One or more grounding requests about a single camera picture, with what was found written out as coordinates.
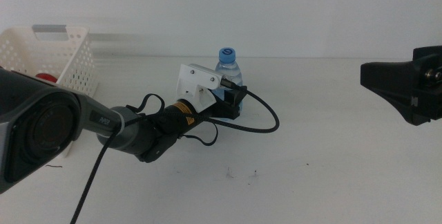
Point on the red cola can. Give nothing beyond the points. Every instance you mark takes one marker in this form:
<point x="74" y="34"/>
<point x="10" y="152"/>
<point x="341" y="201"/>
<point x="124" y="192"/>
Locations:
<point x="46" y="77"/>

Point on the clear water bottle blue cap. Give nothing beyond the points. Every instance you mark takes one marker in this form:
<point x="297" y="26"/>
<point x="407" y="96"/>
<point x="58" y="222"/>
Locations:
<point x="228" y="55"/>

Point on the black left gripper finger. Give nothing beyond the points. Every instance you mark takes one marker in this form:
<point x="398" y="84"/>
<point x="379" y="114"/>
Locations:
<point x="235" y="96"/>

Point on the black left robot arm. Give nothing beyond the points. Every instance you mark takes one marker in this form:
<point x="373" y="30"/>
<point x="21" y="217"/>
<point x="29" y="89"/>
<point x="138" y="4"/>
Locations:
<point x="34" y="130"/>

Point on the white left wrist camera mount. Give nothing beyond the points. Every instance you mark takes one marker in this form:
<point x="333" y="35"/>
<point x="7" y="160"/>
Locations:
<point x="193" y="85"/>

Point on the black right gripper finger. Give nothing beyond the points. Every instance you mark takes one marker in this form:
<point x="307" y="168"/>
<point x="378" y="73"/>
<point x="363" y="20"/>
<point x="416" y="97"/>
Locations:
<point x="428" y="53"/>
<point x="390" y="79"/>

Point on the white perforated plastic basket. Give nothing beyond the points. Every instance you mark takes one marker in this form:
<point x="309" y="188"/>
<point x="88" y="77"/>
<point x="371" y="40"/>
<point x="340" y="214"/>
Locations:
<point x="79" y="65"/>

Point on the thin dark thread scrap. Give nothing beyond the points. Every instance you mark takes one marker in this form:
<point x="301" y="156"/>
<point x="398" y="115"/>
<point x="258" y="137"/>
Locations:
<point x="54" y="166"/>

